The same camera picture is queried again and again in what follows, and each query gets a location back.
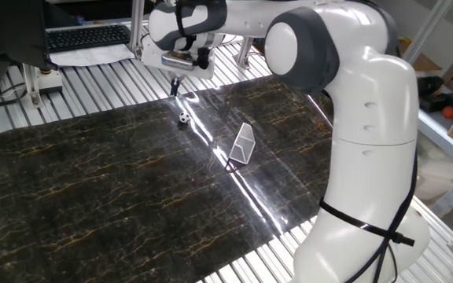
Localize black rectangular box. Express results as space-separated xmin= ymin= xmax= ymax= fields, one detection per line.
xmin=418 ymin=93 xmax=453 ymax=114

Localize aluminium shelf frame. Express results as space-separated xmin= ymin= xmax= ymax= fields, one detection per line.
xmin=417 ymin=108 xmax=453 ymax=217

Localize dark marble pattern mat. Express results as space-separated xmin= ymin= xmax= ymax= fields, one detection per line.
xmin=0 ymin=74 xmax=336 ymax=283

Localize short aluminium bracket post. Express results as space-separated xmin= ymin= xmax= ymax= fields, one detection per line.
xmin=233 ymin=36 xmax=255 ymax=71
xmin=21 ymin=62 xmax=43 ymax=109

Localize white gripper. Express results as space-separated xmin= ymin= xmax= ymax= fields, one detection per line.
xmin=139 ymin=34 xmax=216 ymax=97

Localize white paper sheet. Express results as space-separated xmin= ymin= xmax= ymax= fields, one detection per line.
xmin=48 ymin=42 xmax=136 ymax=68

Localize black bulky device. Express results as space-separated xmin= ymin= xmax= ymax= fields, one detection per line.
xmin=417 ymin=75 xmax=444 ymax=98

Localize white plastic bags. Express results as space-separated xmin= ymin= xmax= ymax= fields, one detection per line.
xmin=411 ymin=137 xmax=453 ymax=211

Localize aluminium profile post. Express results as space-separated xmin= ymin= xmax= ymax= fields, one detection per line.
xmin=402 ymin=0 xmax=453 ymax=66
xmin=128 ymin=0 xmax=147 ymax=60

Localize black computer keyboard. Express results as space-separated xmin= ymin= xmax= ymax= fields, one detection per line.
xmin=46 ymin=24 xmax=132 ymax=54

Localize flat brown cardboard sheet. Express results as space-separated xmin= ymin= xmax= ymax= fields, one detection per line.
xmin=398 ymin=37 xmax=444 ymax=72

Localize white mesh toy goal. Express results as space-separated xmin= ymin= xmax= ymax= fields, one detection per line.
xmin=228 ymin=122 xmax=257 ymax=165

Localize aluminium frame rail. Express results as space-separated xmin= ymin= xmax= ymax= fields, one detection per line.
xmin=45 ymin=14 xmax=153 ymax=32

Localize white box with black knob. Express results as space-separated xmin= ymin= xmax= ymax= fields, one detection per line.
xmin=37 ymin=67 xmax=64 ymax=94

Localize silver wrist-mounted camera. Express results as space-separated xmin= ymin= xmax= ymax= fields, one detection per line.
xmin=160 ymin=50 xmax=198 ymax=72

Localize black computer monitor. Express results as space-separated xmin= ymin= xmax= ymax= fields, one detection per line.
xmin=0 ymin=0 xmax=59 ymax=99

